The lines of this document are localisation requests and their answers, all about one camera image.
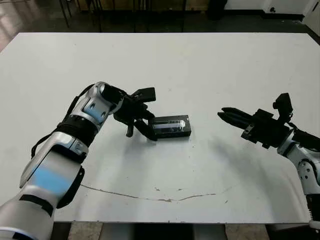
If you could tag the white cabinet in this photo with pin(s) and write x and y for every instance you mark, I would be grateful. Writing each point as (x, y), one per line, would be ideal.
(312, 15)

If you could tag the grey black robot lower body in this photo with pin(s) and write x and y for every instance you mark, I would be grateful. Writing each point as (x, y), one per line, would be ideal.
(165, 232)

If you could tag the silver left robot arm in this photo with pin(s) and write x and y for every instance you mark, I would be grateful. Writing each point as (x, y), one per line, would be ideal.
(62, 150)

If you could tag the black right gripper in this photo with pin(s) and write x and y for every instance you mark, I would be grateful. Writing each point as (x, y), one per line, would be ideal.
(267, 130)

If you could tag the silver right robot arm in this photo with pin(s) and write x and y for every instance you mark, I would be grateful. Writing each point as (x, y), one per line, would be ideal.
(307, 165)

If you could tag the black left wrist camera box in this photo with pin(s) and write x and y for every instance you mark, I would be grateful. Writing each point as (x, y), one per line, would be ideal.
(147, 94)

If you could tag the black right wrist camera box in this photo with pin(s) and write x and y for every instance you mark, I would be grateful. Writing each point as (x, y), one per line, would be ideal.
(283, 105)

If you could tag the black waste bin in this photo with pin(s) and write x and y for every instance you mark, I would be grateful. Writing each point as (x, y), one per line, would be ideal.
(217, 10)

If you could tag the slanted black metal leg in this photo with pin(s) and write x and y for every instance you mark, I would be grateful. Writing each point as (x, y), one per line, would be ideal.
(65, 15)

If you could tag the round black wall knob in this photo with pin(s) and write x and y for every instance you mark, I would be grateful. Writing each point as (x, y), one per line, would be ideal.
(272, 10)

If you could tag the black box lid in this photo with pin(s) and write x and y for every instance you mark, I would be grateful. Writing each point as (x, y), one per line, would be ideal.
(172, 125)

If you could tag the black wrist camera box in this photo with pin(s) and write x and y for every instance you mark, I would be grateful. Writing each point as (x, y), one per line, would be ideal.
(283, 105)
(147, 94)

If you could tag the black metal frame furniture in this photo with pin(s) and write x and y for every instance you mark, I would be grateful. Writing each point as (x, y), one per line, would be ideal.
(99, 25)

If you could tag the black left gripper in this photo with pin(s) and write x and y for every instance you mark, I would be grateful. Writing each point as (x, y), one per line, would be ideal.
(130, 110)

